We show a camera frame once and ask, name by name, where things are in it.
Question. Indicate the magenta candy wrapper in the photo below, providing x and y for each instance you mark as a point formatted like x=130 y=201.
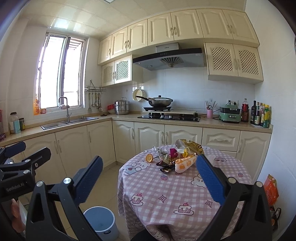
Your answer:
x=173 y=153

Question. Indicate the lattice door cabinet left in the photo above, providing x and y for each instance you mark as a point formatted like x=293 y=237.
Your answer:
x=121 y=71

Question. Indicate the pink utensil holder cup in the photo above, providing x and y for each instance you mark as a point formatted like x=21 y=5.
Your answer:
x=209 y=113

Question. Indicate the green electric cooker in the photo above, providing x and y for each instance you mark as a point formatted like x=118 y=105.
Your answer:
x=230 y=113

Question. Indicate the wall utensil rack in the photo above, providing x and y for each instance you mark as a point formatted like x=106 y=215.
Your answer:
x=93 y=97

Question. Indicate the black wok with lid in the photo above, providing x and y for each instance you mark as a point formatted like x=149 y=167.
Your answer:
x=157 y=102

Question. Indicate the pink checkered tablecloth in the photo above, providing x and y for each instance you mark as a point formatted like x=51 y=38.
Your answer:
x=170 y=206

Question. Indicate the orange detergent bottle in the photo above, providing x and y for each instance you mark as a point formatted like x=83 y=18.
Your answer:
x=36 y=106

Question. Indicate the lattice door cabinet right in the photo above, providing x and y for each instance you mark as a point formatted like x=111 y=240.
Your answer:
x=231 y=62

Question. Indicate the orange bag on floor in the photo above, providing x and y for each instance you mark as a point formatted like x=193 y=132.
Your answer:
x=271 y=190

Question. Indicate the kitchen window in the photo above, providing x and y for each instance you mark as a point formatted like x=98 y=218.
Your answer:
x=59 y=73

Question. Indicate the red container on counter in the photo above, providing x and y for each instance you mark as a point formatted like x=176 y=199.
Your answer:
x=110 y=107

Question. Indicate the chrome kitchen faucet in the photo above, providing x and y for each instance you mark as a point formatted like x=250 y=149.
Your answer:
x=65 y=106

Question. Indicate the upper cream wall cabinets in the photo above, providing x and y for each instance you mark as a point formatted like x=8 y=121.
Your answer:
x=212 y=25

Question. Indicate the teal carton box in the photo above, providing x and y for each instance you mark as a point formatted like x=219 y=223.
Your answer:
x=16 y=125

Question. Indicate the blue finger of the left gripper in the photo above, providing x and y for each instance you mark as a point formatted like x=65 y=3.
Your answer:
x=33 y=162
x=7 y=153

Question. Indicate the orange fruit half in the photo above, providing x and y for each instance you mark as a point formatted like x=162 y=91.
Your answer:
x=149 y=158

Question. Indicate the clear jar with lid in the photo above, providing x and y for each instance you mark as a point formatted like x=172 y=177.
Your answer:
x=13 y=117

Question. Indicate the stainless steel steamer pot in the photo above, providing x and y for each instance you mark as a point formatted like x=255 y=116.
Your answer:
x=122 y=106

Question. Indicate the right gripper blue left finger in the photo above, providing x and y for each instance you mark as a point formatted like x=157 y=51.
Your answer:
x=43 y=220

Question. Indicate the blue plastic trash bucket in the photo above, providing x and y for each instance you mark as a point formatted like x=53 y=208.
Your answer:
x=102 y=220

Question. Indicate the lower cream base cabinets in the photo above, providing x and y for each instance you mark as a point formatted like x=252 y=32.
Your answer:
x=119 y=139

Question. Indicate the person's hand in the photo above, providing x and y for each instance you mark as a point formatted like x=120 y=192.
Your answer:
x=16 y=221

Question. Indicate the green oil bottle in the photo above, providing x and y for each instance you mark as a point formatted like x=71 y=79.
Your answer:
x=266 y=121

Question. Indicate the black range hood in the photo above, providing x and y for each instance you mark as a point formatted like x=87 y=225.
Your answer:
x=171 y=58

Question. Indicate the cream hanging colander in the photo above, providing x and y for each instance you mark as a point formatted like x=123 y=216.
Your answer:
x=138 y=94

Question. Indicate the dark sauce bottle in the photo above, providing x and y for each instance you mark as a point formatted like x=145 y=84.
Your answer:
x=253 y=112

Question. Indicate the red cap soy bottle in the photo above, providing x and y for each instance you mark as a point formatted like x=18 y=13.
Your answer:
x=245 y=111

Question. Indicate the dark wrapper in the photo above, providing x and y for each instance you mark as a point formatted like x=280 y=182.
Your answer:
x=166 y=168

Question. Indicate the lattice door cabinet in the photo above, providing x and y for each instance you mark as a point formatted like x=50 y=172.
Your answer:
x=121 y=71
x=231 y=62

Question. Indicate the black gas stove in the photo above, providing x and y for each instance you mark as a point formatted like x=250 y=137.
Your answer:
x=170 y=114

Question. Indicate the stainless steel sink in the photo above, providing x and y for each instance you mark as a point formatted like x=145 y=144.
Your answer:
x=65 y=123

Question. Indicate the orange white snack bag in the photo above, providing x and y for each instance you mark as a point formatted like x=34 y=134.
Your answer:
x=181 y=165

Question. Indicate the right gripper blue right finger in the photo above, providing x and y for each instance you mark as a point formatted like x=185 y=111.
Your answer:
x=254 y=222

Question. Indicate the gold foil snack bag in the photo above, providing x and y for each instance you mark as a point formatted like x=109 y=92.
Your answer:
x=191 y=146

